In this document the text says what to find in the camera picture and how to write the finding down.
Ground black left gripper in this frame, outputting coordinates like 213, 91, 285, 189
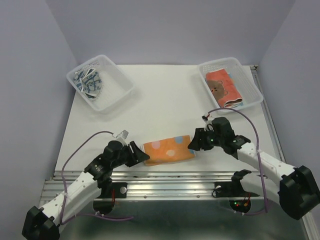
111, 140, 150, 168

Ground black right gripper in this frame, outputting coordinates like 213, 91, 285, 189
186, 127, 224, 151

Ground pastel orange dot towel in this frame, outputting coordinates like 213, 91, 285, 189
141, 135, 196, 167

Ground small patterned towels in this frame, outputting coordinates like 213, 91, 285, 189
73, 68, 103, 101

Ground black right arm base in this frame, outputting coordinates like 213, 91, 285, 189
212, 181, 259, 198

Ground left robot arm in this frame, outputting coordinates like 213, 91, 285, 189
22, 140, 150, 240

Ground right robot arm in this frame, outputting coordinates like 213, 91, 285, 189
188, 115, 320, 220

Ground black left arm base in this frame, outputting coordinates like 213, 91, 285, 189
97, 182, 128, 199

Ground white basket with towels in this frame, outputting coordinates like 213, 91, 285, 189
66, 54, 136, 113

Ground white empty plastic basket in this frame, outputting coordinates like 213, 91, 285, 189
197, 57, 264, 111

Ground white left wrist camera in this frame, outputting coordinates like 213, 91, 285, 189
112, 130, 129, 145

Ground aluminium mounting rail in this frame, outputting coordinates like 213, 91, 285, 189
42, 171, 308, 202

